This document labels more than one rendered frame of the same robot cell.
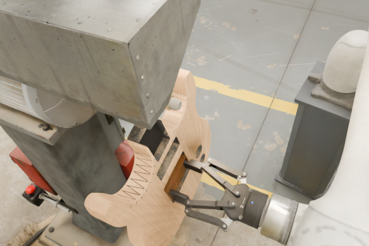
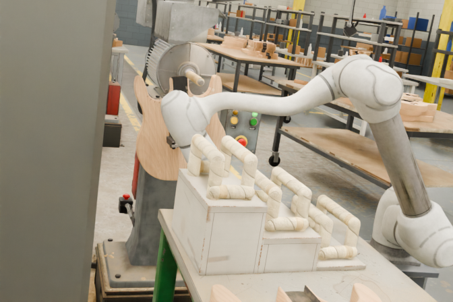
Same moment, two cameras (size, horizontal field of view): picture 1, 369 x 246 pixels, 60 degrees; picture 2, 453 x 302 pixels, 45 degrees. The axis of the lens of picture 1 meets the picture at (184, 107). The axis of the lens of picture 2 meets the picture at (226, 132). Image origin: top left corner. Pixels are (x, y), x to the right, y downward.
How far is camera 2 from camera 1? 1.78 m
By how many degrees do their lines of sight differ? 48
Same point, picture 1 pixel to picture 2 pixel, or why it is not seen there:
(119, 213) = (141, 89)
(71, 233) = (117, 247)
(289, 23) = not seen: outside the picture
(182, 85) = (212, 81)
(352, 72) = (382, 214)
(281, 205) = not seen: hidden behind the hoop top
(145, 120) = (168, 38)
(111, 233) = (137, 253)
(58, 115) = (162, 76)
